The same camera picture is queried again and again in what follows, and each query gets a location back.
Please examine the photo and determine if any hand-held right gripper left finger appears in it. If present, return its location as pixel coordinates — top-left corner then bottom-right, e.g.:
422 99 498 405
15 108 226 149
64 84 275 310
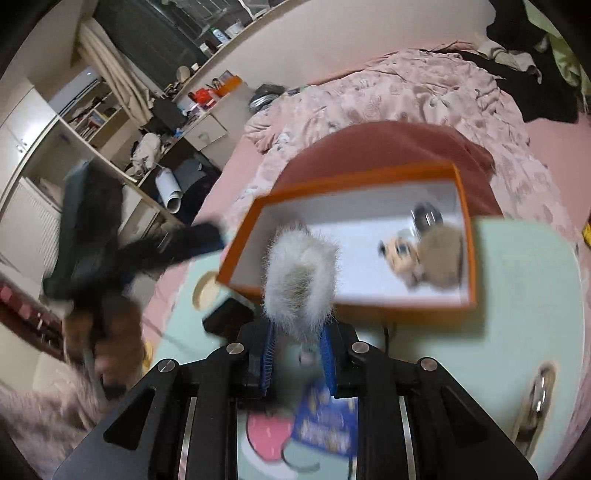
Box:
53 322 279 480

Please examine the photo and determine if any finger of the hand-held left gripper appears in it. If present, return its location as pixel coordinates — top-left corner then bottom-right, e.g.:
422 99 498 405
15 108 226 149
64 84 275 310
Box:
119 222 227 280

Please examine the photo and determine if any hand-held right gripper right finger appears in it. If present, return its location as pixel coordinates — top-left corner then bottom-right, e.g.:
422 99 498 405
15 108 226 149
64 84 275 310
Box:
322 322 540 480

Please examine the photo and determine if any blue printed card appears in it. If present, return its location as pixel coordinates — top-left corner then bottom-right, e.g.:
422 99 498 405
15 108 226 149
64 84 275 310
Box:
291 385 360 459

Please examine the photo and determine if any white fluffy pom-pom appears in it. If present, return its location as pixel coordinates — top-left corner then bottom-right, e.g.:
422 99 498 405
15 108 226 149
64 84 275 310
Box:
261 224 341 334

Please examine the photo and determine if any orange cardboard box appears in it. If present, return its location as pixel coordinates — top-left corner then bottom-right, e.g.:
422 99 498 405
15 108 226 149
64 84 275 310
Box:
216 161 477 311

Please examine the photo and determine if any beige fluffy pom-pom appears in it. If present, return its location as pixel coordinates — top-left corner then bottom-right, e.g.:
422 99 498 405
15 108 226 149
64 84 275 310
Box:
416 224 467 292

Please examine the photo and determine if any person's left hand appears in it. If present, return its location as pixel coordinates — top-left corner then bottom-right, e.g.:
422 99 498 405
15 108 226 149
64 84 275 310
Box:
62 295 144 400

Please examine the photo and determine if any white paper roll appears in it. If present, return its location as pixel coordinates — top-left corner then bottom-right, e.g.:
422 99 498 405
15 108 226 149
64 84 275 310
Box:
154 167 185 214

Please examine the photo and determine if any white wardrobe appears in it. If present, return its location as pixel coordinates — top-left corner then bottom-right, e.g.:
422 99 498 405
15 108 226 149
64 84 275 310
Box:
0 76 63 282

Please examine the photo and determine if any white plush toy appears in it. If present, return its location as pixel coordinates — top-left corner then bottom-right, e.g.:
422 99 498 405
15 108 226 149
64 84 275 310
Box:
130 133 163 171

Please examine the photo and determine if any white desk with drawers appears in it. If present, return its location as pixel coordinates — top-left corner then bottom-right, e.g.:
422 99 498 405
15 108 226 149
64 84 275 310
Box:
159 99 259 155

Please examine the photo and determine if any black desk monitor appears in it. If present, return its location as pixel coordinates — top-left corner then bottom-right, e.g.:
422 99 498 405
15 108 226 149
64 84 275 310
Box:
151 98 189 131

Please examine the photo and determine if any small cartoon toy figure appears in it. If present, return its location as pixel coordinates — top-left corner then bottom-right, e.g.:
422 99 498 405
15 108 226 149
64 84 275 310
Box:
378 233 423 289

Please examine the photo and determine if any silver round metal object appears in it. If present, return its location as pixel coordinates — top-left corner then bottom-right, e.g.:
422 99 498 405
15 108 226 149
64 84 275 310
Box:
248 84 289 114

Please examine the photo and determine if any beige curtain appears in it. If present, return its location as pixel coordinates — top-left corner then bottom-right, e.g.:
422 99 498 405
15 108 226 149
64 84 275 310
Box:
78 21 158 121

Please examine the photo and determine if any dark red cushion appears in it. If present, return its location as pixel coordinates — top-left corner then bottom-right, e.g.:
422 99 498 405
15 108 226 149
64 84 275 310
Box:
270 119 504 217

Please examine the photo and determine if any pink printed blanket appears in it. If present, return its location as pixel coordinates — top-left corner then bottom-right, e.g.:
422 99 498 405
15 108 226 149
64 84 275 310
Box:
231 46 587 259

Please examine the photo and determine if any black clothes pile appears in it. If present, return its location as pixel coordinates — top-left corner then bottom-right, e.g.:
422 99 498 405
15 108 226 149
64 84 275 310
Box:
455 0 583 124

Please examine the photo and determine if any light green cloth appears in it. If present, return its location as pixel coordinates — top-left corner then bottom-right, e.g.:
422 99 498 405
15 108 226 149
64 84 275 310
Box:
526 0 591 97

